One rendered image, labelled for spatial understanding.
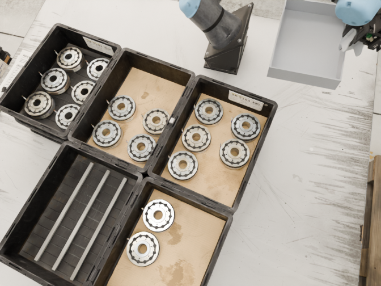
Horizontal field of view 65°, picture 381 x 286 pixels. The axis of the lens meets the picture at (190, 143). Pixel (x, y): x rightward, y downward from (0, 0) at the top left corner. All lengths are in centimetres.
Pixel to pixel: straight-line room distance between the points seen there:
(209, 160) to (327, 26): 58
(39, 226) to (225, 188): 63
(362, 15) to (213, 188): 64
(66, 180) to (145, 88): 44
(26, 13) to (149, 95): 191
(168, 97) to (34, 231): 65
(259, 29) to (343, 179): 76
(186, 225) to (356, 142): 74
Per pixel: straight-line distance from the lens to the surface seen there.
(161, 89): 117
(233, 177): 103
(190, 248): 100
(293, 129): 127
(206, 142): 103
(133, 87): 120
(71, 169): 114
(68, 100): 125
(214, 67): 135
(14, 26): 289
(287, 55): 101
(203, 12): 118
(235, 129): 106
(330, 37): 108
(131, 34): 152
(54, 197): 114
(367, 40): 94
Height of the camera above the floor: 183
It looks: 70 degrees down
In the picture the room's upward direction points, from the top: 8 degrees counter-clockwise
